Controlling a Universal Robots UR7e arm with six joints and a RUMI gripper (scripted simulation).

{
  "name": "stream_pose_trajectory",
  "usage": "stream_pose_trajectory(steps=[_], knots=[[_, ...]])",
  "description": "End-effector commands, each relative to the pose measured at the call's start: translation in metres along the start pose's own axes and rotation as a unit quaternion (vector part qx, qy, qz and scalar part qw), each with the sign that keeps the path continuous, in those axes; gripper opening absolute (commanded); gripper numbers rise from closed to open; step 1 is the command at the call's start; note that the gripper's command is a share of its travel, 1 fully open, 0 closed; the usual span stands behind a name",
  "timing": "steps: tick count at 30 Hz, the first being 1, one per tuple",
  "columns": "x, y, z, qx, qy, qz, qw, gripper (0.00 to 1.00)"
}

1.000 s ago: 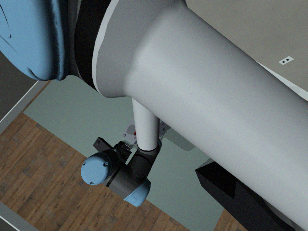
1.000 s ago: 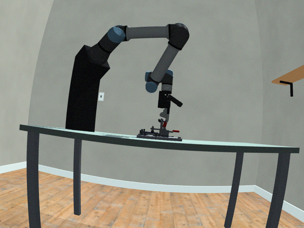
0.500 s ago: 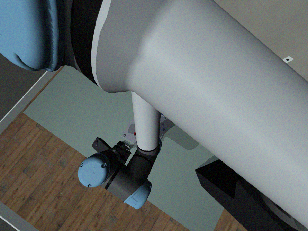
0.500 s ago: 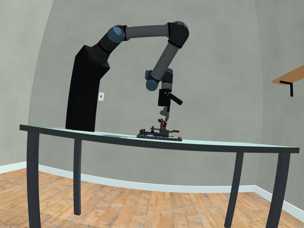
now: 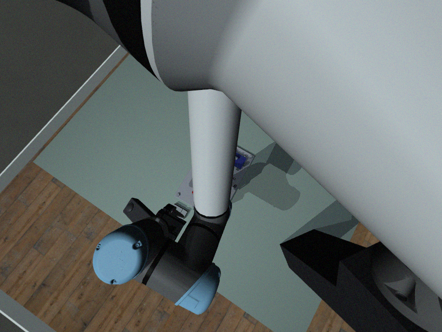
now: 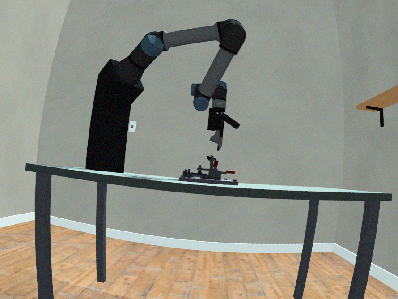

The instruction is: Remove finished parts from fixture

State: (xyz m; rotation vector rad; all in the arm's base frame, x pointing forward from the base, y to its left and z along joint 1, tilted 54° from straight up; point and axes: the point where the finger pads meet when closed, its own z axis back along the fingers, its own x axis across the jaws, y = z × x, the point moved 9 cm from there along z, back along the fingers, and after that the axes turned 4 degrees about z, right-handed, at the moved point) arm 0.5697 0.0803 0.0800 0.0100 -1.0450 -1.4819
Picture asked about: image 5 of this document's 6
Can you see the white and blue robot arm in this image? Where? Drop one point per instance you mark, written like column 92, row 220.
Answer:
column 350, row 89

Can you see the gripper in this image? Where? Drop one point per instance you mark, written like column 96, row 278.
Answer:
column 170, row 216

